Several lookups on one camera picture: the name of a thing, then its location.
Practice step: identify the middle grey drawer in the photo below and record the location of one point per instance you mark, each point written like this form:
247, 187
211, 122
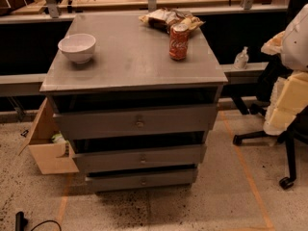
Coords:
140, 158

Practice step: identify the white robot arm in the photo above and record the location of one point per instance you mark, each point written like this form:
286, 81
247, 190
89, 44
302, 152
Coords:
294, 52

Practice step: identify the bottom grey drawer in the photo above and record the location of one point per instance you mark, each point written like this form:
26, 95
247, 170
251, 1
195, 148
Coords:
152, 179

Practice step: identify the crumpled chip bag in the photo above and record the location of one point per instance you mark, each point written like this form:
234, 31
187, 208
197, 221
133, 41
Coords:
164, 18

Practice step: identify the black office chair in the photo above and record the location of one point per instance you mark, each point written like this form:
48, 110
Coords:
287, 115

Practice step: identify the white ceramic bowl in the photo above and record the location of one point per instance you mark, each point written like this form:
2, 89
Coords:
78, 48

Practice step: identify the red coke can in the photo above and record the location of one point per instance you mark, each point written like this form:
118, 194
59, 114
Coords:
178, 42

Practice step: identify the grey drawer cabinet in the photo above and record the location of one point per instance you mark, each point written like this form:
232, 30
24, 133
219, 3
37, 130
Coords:
131, 69

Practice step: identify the clear plastic bottle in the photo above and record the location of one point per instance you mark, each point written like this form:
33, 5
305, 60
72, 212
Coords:
241, 59

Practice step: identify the open cardboard box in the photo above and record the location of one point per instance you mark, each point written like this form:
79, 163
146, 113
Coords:
51, 154

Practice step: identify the top grey drawer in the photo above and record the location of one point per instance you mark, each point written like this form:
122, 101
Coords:
135, 122

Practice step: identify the grey drawer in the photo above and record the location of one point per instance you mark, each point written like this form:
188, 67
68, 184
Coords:
140, 158
135, 122
152, 179

